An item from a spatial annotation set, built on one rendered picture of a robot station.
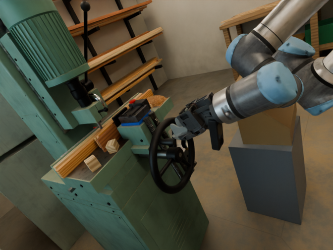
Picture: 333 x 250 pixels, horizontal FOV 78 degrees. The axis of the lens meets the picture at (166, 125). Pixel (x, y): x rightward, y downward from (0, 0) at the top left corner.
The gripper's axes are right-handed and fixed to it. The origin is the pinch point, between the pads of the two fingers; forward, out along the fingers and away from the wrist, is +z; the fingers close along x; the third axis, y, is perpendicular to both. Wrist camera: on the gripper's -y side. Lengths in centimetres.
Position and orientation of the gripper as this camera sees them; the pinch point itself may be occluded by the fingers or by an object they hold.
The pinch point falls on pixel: (176, 136)
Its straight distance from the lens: 69.3
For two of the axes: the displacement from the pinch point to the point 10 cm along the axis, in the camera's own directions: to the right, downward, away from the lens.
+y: -6.3, -7.5, -2.1
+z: -6.3, 3.3, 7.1
